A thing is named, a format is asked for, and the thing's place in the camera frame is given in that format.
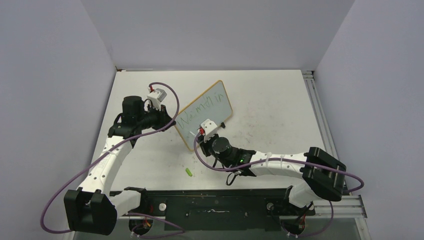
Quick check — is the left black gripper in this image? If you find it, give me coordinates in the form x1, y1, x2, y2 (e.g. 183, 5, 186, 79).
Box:
136, 102, 176, 132

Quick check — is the green marker cap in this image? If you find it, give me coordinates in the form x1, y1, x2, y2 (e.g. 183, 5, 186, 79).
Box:
185, 168, 193, 177

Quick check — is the yellow framed whiteboard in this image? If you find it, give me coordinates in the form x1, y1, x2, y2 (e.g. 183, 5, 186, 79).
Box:
175, 80, 233, 152

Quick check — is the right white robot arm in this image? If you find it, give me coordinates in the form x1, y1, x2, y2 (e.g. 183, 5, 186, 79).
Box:
193, 134, 347, 214

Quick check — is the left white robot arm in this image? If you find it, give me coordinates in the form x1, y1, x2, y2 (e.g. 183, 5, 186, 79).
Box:
63, 95, 175, 236

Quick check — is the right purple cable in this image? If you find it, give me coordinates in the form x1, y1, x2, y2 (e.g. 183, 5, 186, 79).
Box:
193, 130, 365, 239

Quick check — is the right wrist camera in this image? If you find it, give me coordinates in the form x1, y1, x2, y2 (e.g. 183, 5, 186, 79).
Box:
199, 118, 218, 142

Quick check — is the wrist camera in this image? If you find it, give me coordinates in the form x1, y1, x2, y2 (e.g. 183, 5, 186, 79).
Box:
199, 118, 218, 142
146, 88, 167, 111

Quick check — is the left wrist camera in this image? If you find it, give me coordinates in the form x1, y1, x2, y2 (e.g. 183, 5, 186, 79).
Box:
146, 88, 167, 111

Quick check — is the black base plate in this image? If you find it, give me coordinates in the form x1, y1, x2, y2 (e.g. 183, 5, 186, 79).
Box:
133, 188, 316, 231

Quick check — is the aluminium rail frame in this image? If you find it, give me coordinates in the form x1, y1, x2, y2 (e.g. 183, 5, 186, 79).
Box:
301, 70, 368, 220

